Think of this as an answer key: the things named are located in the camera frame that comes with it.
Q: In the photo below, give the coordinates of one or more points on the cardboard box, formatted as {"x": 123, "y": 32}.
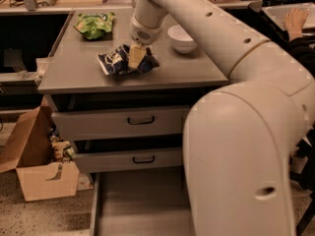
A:
{"x": 29, "y": 152}

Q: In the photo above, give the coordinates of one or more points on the bottom drawer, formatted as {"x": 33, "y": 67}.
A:
{"x": 143, "y": 202}

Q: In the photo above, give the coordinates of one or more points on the snack items in box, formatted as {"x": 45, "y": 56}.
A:
{"x": 62, "y": 149}

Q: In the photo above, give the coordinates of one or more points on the person's hand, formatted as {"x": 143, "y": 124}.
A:
{"x": 294, "y": 22}

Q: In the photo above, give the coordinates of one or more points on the grey drawer cabinet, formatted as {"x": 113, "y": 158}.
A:
{"x": 75, "y": 82}

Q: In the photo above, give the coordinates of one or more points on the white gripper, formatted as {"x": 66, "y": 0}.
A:
{"x": 144, "y": 34}

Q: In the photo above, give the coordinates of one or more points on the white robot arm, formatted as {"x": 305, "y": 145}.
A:
{"x": 237, "y": 139}

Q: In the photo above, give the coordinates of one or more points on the green chip bag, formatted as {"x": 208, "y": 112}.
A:
{"x": 94, "y": 26}

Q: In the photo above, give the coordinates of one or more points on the blue chip bag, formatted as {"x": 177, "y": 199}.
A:
{"x": 116, "y": 61}

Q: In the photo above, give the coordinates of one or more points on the laptop computer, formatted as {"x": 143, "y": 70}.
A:
{"x": 276, "y": 10}

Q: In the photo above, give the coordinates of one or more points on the top drawer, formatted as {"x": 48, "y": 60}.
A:
{"x": 120, "y": 123}

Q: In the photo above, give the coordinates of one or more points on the person's dark sleeve forearm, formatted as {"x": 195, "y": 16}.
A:
{"x": 300, "y": 50}

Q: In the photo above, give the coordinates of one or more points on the middle drawer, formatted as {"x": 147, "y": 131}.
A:
{"x": 128, "y": 160}

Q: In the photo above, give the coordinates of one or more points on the white bowl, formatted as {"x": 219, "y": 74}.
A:
{"x": 181, "y": 41}

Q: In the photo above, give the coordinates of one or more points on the drawer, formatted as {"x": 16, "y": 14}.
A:
{"x": 120, "y": 123}
{"x": 143, "y": 202}
{"x": 128, "y": 160}

